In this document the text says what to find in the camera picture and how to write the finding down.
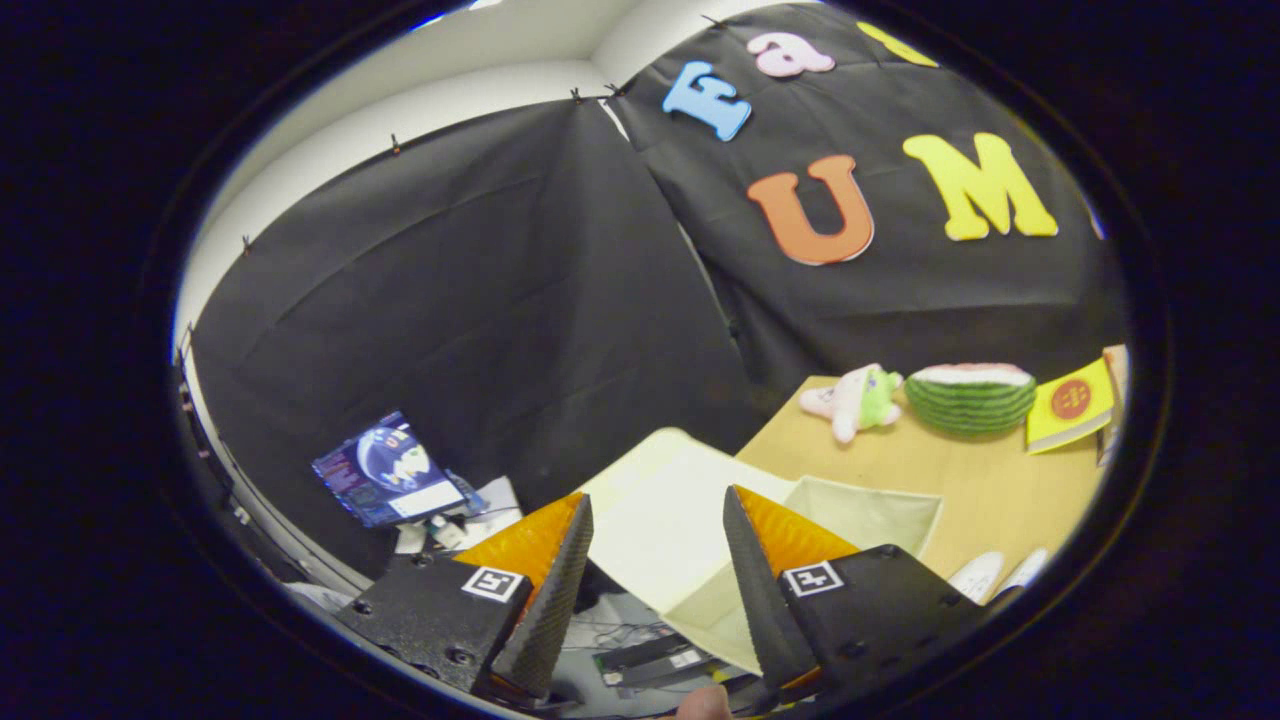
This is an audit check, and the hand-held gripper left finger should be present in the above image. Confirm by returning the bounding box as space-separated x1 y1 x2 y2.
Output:
333 492 595 701

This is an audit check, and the pink and green plush toy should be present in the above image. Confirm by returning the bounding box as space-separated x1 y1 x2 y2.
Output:
798 363 906 444

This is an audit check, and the black backdrop cloth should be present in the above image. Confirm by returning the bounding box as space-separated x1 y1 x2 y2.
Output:
185 0 1131 581

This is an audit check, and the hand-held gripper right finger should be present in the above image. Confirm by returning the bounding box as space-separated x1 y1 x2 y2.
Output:
722 485 989 701

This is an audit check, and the dark flat device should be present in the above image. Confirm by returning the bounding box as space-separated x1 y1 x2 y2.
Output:
592 632 723 691

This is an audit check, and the beige book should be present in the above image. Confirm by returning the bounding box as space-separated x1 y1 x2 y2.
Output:
1102 344 1132 413

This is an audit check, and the watermelon slice plush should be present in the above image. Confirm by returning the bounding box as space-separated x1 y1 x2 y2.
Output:
903 362 1039 437

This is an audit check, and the cream fabric storage box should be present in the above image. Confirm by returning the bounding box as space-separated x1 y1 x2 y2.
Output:
578 427 946 676

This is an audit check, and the blue printed box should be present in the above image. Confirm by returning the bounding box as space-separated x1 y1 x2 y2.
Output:
312 410 471 529

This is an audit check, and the yellow book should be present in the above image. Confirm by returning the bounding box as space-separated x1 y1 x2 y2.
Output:
1025 357 1116 456

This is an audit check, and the white canvas shoe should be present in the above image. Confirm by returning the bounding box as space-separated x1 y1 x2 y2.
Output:
948 550 1004 603
992 547 1051 599

